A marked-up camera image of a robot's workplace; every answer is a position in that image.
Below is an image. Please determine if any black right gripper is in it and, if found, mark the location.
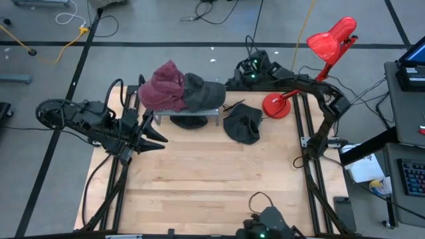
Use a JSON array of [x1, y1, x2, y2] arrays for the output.
[[237, 50, 283, 84]]

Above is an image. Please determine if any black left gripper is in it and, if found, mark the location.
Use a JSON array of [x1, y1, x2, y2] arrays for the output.
[[112, 108, 169, 157]]

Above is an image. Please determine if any dark grey baseball cap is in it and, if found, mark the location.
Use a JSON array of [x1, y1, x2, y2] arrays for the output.
[[222, 98, 264, 145], [183, 72, 227, 111]]

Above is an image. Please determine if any black perforated metal box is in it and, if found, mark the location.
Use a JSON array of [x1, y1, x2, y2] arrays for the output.
[[225, 74, 310, 90]]

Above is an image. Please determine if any black baseball cap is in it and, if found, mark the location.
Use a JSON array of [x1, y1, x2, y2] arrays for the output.
[[169, 115, 209, 130]]

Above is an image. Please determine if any grey perforated metal shelf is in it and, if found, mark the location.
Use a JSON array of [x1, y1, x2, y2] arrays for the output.
[[152, 106, 220, 126]]

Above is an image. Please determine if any red desk lamp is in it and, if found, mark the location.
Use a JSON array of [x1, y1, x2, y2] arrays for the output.
[[262, 16, 359, 120]]

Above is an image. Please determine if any black desk beam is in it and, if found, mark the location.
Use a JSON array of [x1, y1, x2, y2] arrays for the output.
[[338, 127, 399, 167]]

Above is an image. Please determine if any grey metal floor foot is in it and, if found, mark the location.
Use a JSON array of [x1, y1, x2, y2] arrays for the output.
[[11, 0, 70, 7], [0, 73, 33, 84]]

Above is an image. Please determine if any grey cart top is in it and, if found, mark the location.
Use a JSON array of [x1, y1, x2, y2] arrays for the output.
[[384, 61, 425, 147]]

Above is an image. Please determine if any black laptop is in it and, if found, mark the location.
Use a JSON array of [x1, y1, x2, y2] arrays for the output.
[[396, 35, 425, 92]]

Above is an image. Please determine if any white yellow blue container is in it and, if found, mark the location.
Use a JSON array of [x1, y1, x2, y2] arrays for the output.
[[368, 176, 393, 197]]

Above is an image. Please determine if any black keyboard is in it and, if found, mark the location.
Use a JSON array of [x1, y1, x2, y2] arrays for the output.
[[396, 158, 425, 197]]

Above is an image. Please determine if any grey desk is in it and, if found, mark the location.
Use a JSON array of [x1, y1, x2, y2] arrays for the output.
[[383, 142, 425, 228]]

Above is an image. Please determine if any black coiled cable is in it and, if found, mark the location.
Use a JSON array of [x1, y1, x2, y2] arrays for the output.
[[247, 0, 265, 50]]

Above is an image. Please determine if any yellow hanging cable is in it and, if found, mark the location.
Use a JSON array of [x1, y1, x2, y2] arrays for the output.
[[290, 0, 316, 76]]

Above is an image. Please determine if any black aluminium table frame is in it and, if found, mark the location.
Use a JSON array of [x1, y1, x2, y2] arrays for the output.
[[72, 74, 361, 239]]

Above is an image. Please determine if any black arm base cable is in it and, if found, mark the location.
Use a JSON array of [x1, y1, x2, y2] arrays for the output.
[[81, 154, 114, 227]]

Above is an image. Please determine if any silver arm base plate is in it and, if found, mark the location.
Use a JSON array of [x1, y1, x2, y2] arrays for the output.
[[300, 136, 349, 149]]

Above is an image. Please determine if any black looped floor cable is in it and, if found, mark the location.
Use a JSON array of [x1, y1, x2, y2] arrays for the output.
[[86, 0, 120, 38]]

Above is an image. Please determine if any yellow extension cord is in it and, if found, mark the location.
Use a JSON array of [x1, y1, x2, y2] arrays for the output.
[[0, 25, 90, 64]]

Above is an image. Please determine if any white cable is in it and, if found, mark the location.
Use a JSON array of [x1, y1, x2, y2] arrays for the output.
[[55, 0, 88, 27]]

